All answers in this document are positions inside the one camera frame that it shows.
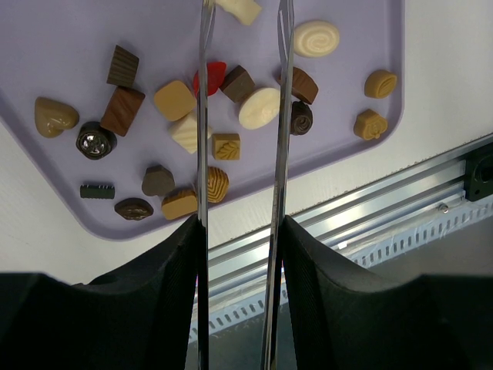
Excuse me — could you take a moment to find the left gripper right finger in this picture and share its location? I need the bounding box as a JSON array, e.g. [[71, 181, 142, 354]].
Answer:
[[280, 217, 492, 369]]

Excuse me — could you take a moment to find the dark round shiny chocolate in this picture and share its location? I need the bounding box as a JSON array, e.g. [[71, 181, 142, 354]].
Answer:
[[75, 121, 117, 160]]

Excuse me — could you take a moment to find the caramel shell chocolate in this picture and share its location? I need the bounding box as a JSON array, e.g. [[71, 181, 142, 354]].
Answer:
[[207, 166, 230, 204]]

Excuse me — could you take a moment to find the dark flat bar chocolate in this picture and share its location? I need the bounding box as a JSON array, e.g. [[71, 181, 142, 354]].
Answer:
[[79, 184, 116, 200]]

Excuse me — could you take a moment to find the caramel hexagon chocolate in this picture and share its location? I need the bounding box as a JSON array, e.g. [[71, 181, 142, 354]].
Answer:
[[354, 109, 388, 140]]

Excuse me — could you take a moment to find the tan heart chocolate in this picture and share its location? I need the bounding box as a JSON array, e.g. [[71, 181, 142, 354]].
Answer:
[[35, 97, 79, 139]]

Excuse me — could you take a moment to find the white square chocolate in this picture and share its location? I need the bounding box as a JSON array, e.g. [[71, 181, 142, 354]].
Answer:
[[168, 111, 198, 154]]

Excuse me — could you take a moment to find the brown rectangular chocolate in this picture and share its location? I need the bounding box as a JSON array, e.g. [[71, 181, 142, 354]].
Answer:
[[100, 86, 146, 137]]

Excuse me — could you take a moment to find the brown cube chocolate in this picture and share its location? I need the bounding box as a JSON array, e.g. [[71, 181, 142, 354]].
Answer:
[[220, 65, 255, 103]]

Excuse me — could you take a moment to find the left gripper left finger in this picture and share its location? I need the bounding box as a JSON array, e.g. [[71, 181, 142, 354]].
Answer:
[[1, 217, 200, 369]]

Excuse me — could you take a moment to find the dark rose chocolate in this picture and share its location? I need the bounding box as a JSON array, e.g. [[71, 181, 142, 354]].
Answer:
[[290, 101, 313, 136]]

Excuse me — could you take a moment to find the caramel leaf square chocolate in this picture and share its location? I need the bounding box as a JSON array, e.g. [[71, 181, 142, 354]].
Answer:
[[212, 133, 241, 160]]

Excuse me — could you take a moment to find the dark oval chocolate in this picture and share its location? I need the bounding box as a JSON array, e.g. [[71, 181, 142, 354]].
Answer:
[[114, 197, 154, 221]]

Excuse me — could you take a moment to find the purple plastic tray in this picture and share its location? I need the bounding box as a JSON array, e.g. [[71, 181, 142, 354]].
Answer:
[[1, 1, 404, 241]]

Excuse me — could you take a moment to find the caramel ribbed chocolate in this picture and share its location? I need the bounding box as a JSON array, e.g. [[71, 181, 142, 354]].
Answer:
[[161, 189, 198, 220]]

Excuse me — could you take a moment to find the red heart candy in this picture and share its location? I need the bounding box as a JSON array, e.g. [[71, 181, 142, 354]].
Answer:
[[193, 62, 226, 97]]

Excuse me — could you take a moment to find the caramel leaf round chocolate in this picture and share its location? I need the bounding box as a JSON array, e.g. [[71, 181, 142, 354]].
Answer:
[[364, 69, 397, 99]]

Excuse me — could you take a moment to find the brown ribbed chocolate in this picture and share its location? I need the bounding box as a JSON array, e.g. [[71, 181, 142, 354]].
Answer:
[[291, 66, 319, 105]]

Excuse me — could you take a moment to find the aluminium rail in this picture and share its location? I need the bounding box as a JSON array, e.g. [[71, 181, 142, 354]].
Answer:
[[209, 136, 492, 296]]

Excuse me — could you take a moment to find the dark ribbed square chocolate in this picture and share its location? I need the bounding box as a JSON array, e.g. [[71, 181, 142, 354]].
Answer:
[[106, 45, 139, 88]]

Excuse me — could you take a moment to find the right black mount plate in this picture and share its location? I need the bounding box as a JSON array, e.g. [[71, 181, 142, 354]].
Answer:
[[464, 143, 493, 202]]

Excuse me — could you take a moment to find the white swirl oval chocolate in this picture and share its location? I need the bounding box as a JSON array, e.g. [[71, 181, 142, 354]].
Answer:
[[293, 20, 340, 58]]

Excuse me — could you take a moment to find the white rectangular chocolate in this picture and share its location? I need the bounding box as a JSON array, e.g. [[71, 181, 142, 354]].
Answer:
[[216, 0, 263, 25]]

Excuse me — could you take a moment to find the white slotted cable duct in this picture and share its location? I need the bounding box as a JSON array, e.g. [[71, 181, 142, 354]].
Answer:
[[208, 197, 492, 335]]

